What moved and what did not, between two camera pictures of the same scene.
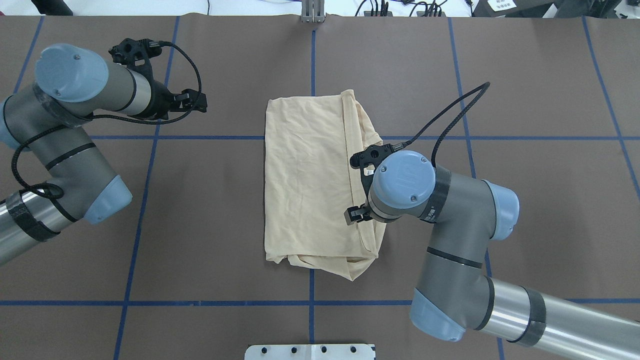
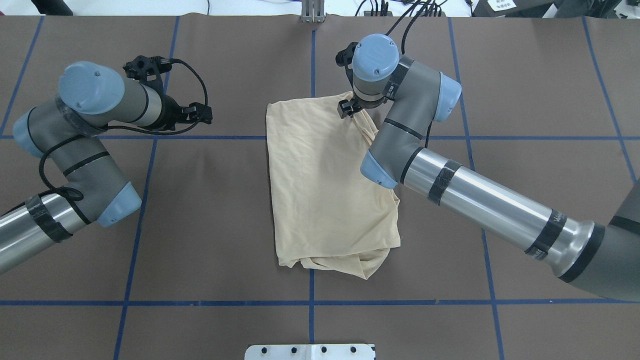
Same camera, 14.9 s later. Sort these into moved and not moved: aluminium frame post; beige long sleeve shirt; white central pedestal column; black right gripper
Moved: black right gripper
Not moved: white central pedestal column; aluminium frame post; beige long sleeve shirt
